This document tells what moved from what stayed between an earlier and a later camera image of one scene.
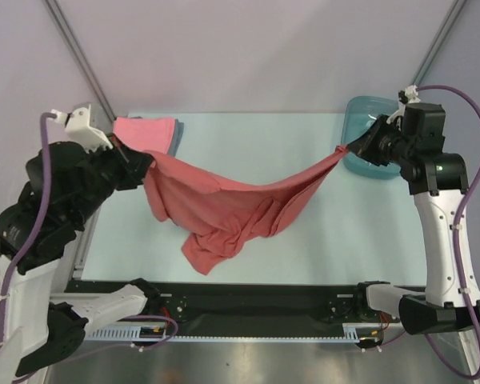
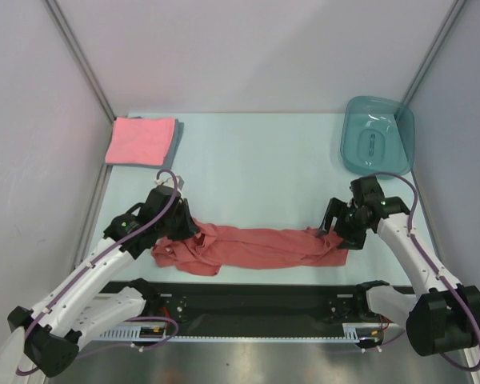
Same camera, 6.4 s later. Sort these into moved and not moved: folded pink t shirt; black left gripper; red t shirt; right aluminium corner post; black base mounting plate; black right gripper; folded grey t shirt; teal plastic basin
Moved: red t shirt; black left gripper; black right gripper
Not moved: black base mounting plate; teal plastic basin; folded grey t shirt; right aluminium corner post; folded pink t shirt
